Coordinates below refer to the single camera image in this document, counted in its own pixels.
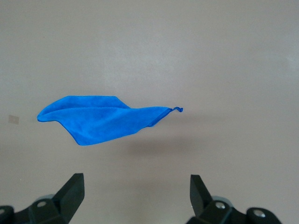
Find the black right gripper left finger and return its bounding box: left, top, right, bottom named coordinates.
left=0, top=173, right=85, bottom=224

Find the blue microfibre towel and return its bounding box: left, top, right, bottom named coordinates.
left=36, top=95, right=184, bottom=146

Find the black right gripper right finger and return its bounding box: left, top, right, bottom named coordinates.
left=185, top=174, right=285, bottom=224

